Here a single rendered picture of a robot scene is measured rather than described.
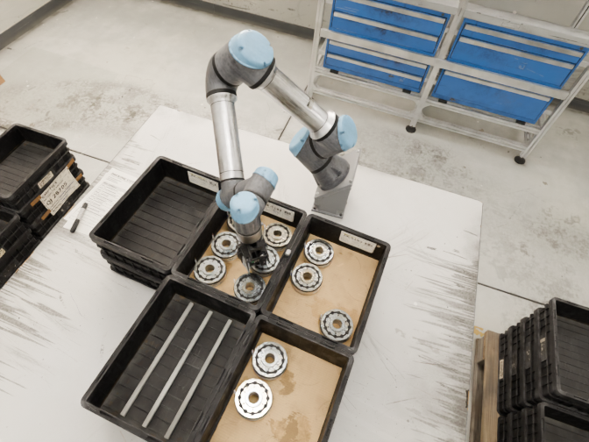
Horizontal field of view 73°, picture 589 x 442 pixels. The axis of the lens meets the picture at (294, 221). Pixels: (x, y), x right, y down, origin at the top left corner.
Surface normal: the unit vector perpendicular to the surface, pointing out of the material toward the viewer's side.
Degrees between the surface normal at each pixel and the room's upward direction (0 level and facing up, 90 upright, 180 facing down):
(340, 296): 0
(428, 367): 0
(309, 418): 0
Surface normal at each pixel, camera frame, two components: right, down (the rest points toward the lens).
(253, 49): 0.59, -0.24
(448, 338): 0.07, -0.57
